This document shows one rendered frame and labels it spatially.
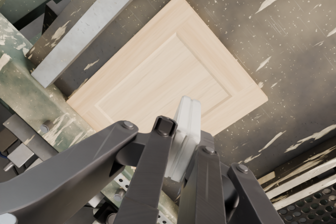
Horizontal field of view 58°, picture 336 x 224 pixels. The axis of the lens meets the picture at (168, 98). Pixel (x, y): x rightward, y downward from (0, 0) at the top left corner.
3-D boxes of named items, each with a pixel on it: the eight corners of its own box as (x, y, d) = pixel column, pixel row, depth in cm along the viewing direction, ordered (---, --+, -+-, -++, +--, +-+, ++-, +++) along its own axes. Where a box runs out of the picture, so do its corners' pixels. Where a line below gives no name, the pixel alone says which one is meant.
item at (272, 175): (248, 184, 82) (248, 191, 79) (273, 170, 78) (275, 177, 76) (255, 191, 82) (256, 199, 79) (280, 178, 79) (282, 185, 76)
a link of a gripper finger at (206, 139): (194, 165, 15) (251, 187, 15) (196, 127, 20) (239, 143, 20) (183, 190, 15) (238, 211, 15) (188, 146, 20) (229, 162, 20)
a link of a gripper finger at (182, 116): (168, 179, 17) (156, 174, 17) (178, 131, 24) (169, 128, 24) (188, 134, 16) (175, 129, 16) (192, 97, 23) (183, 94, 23)
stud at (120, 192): (115, 190, 86) (111, 197, 83) (120, 186, 85) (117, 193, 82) (121, 195, 86) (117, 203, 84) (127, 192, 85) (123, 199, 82)
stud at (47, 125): (44, 122, 81) (37, 128, 78) (49, 117, 80) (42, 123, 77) (50, 129, 81) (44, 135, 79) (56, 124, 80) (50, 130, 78)
